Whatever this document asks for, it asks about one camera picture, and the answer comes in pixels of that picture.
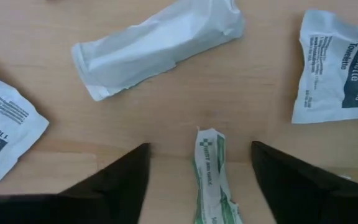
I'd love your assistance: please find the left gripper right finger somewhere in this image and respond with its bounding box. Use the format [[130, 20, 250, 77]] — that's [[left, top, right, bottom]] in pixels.
[[250, 141, 358, 224]]

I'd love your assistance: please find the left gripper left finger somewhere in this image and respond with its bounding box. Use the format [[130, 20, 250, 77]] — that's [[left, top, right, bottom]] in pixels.
[[0, 142, 152, 224]]

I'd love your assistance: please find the long green white bandage packet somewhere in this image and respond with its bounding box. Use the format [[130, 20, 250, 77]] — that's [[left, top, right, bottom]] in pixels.
[[71, 0, 246, 102], [192, 126, 244, 224]]

